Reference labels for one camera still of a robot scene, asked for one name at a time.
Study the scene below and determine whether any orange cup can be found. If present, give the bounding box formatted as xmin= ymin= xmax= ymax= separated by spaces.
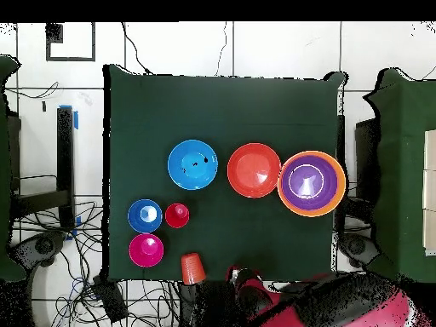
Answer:
xmin=180 ymin=252 xmax=208 ymax=286

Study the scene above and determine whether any red cup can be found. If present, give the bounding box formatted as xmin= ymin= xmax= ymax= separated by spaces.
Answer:
xmin=164 ymin=203 xmax=191 ymax=229

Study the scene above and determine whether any purple bowl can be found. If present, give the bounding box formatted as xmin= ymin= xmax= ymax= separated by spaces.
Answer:
xmin=281 ymin=155 xmax=339 ymax=211

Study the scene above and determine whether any red-orange bowl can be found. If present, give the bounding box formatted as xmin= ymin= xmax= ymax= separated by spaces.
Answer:
xmin=227 ymin=142 xmax=283 ymax=199

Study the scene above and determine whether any small dark blue bowl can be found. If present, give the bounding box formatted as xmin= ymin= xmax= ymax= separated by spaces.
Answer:
xmin=127 ymin=198 xmax=164 ymax=234

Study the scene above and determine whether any light blue bowl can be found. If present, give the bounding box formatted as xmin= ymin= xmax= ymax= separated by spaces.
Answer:
xmin=167 ymin=139 xmax=219 ymax=191

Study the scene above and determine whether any large orange bowl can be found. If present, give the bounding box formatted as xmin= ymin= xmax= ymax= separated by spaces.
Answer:
xmin=277 ymin=150 xmax=347 ymax=218

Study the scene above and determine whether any small pink bowl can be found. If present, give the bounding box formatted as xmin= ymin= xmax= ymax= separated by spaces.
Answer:
xmin=128 ymin=232 xmax=165 ymax=269

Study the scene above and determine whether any black power adapter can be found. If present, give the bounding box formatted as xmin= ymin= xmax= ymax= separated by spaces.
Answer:
xmin=93 ymin=278 xmax=129 ymax=323

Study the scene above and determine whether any dark green table cloth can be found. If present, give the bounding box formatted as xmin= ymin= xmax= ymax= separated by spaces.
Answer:
xmin=102 ymin=64 xmax=348 ymax=285

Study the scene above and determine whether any green cloth neighbouring table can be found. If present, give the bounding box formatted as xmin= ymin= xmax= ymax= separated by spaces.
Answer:
xmin=0 ymin=54 xmax=26 ymax=282
xmin=362 ymin=67 xmax=436 ymax=284

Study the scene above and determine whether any white box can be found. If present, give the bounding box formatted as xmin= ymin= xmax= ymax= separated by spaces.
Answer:
xmin=422 ymin=209 xmax=436 ymax=256
xmin=422 ymin=169 xmax=436 ymax=211
xmin=422 ymin=129 xmax=436 ymax=171

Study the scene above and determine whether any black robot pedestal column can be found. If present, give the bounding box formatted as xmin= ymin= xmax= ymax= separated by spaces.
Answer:
xmin=178 ymin=281 xmax=246 ymax=327

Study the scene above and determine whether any blue cable bundle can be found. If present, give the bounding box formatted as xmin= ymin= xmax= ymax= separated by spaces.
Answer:
xmin=68 ymin=276 xmax=85 ymax=301

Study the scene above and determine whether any black stand post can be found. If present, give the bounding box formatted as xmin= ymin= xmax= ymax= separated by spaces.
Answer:
xmin=9 ymin=106 xmax=77 ymax=231

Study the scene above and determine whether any black floor cable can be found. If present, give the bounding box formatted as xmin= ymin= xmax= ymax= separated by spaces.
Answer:
xmin=121 ymin=22 xmax=152 ymax=75

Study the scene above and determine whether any black square floor frame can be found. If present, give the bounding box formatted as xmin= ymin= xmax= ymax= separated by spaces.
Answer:
xmin=45 ymin=22 xmax=96 ymax=62

